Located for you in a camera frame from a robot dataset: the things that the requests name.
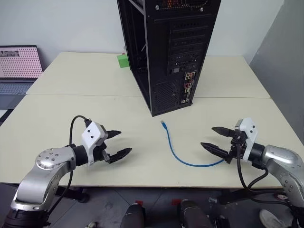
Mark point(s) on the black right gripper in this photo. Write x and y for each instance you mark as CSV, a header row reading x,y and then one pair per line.
x,y
238,147

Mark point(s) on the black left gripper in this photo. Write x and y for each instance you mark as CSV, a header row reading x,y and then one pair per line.
x,y
99,152

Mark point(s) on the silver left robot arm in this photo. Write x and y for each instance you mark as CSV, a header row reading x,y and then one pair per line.
x,y
42,164

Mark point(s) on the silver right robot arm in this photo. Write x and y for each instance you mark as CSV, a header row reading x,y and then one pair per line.
x,y
280,159

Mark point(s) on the black table leg with caster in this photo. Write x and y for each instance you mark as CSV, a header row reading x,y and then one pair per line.
x,y
76,193

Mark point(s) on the dark rounded shape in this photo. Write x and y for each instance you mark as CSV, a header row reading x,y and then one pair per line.
x,y
134,217
193,215

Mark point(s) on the green box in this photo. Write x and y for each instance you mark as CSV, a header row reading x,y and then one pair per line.
x,y
123,61

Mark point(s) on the white shoe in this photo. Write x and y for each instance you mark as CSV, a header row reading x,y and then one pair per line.
x,y
269,219

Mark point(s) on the black computer tower case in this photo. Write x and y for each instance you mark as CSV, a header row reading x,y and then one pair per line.
x,y
164,47

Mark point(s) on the grey laptop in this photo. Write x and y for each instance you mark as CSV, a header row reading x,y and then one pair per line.
x,y
17,64

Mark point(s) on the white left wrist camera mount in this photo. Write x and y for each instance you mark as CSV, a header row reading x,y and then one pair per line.
x,y
91,136

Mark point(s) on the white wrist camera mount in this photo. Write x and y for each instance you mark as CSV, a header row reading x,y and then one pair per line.
x,y
250,129
91,136

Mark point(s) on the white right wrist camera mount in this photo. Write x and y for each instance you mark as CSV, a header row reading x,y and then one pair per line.
x,y
250,129

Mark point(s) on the black table leg frame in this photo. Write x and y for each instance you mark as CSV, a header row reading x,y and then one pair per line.
x,y
235,196

